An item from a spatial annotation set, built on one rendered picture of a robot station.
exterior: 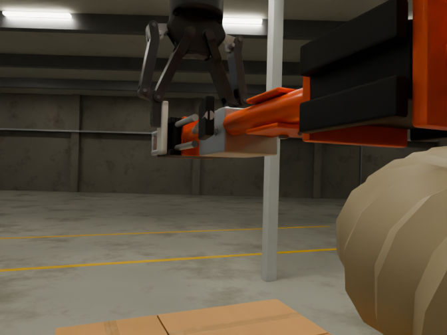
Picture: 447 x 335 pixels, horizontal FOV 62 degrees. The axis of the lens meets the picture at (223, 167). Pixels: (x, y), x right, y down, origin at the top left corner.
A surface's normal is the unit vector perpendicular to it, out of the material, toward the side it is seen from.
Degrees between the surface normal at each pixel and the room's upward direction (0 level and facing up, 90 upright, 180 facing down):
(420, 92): 90
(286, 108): 103
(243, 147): 89
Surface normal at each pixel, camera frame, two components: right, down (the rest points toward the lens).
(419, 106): -0.91, -0.03
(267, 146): 0.40, -0.01
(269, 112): -0.89, 0.20
